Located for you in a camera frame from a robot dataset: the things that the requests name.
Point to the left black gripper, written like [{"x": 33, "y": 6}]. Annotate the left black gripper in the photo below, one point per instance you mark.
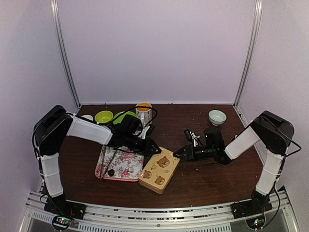
[{"x": 148, "y": 147}]

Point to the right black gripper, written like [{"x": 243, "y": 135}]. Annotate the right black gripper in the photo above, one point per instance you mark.
[{"x": 189, "y": 150}]

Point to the tan tin lid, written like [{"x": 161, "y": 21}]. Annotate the tan tin lid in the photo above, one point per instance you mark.
[{"x": 160, "y": 169}]

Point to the tan chocolate tin box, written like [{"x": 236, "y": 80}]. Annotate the tan chocolate tin box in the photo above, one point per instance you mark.
[{"x": 154, "y": 188}]

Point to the floral rectangular tray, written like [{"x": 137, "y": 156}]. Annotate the floral rectangular tray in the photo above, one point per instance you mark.
[{"x": 127, "y": 166}]

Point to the metal tongs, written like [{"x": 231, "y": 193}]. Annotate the metal tongs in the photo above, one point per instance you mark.
[{"x": 105, "y": 160}]

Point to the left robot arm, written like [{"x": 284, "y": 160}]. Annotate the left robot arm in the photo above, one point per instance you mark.
[{"x": 50, "y": 132}]

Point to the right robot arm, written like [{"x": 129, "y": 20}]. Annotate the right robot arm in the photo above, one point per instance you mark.
[{"x": 268, "y": 133}]

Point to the dark chocolate piece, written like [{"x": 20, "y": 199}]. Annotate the dark chocolate piece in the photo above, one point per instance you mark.
[{"x": 111, "y": 172}]

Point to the floral mug orange inside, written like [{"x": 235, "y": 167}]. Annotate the floral mug orange inside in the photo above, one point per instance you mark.
[{"x": 144, "y": 112}]

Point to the green plastic plate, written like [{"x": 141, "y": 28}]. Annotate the green plastic plate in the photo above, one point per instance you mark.
[{"x": 120, "y": 116}]

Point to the pale celadon small bowl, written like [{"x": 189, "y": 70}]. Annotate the pale celadon small bowl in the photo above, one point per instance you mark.
[{"x": 217, "y": 117}]

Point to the green plastic bowl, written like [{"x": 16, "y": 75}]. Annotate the green plastic bowl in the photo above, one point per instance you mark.
[{"x": 104, "y": 117}]

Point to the dark blue white bowl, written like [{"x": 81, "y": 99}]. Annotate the dark blue white bowl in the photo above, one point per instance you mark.
[{"x": 88, "y": 117}]

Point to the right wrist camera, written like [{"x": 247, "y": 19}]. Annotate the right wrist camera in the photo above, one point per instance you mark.
[{"x": 192, "y": 137}]

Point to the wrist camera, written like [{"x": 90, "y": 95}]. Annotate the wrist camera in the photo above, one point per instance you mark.
[
  {"x": 192, "y": 137},
  {"x": 131, "y": 125}
]

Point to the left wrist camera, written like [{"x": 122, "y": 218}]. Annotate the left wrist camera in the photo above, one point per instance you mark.
[{"x": 131, "y": 125}]

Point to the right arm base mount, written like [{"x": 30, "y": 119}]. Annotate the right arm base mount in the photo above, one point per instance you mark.
[{"x": 253, "y": 210}]

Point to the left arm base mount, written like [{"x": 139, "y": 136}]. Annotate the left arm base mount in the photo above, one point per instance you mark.
[{"x": 65, "y": 211}]

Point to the aluminium front rail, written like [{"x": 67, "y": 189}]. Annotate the aluminium front rail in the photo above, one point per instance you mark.
[{"x": 102, "y": 218}]

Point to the right aluminium corner post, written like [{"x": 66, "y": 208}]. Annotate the right aluminium corner post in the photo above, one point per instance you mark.
[{"x": 250, "y": 52}]

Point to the aluminium corner post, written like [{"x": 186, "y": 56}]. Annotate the aluminium corner post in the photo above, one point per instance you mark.
[
  {"x": 250, "y": 52},
  {"x": 63, "y": 53}
]

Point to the left aluminium corner post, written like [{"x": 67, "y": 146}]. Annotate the left aluminium corner post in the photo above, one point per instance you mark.
[{"x": 63, "y": 53}]

